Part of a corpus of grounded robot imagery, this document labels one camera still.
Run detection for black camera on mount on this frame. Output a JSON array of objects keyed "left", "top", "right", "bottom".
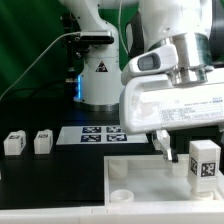
[{"left": 80, "top": 31, "right": 114, "bottom": 44}]

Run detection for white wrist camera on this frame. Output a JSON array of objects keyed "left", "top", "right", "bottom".
[{"left": 121, "top": 44, "right": 179, "bottom": 85}]

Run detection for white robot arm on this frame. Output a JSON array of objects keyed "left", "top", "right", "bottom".
[{"left": 59, "top": 0, "right": 224, "bottom": 162}]

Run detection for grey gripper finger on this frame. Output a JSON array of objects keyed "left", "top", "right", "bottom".
[{"left": 153, "top": 130, "right": 178, "bottom": 163}]

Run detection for grey cable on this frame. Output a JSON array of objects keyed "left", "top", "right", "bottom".
[
  {"left": 0, "top": 31, "right": 82, "bottom": 101},
  {"left": 118, "top": 0, "right": 131, "bottom": 58}
]

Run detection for white front rail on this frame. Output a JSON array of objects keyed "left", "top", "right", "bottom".
[{"left": 0, "top": 201, "right": 224, "bottom": 224}]

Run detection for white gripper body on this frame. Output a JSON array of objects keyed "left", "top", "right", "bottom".
[{"left": 119, "top": 71, "right": 224, "bottom": 134}]

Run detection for grey cable left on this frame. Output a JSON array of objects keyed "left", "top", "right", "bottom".
[{"left": 0, "top": 31, "right": 82, "bottom": 101}]

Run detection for white square tabletop part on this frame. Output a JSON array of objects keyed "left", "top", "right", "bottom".
[{"left": 103, "top": 153, "right": 224, "bottom": 206}]

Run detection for white sheet with tags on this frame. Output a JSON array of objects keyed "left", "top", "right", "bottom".
[{"left": 57, "top": 125, "right": 148, "bottom": 145}]

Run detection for grey cable right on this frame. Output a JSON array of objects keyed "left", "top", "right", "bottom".
[{"left": 118, "top": 0, "right": 131, "bottom": 58}]

